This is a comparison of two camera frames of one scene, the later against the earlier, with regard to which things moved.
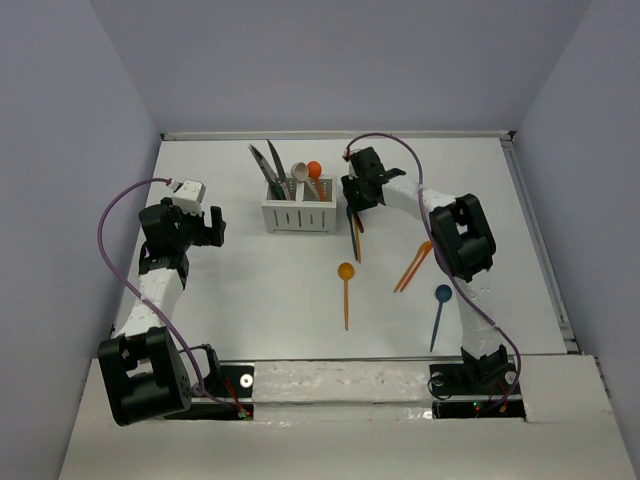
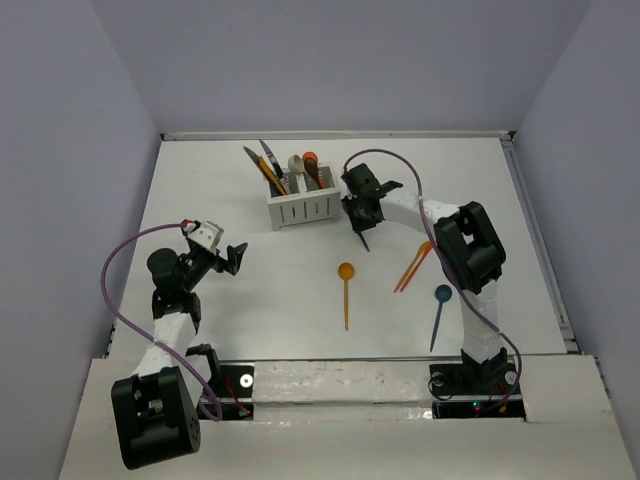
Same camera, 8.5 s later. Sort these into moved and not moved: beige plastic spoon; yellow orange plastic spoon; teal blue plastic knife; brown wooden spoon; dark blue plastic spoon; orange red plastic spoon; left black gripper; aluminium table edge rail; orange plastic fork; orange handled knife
Moved: orange handled knife; brown wooden spoon; left black gripper; orange red plastic spoon; teal blue plastic knife; beige plastic spoon
Not moved: orange plastic fork; yellow orange plastic spoon; dark blue plastic spoon; aluminium table edge rail
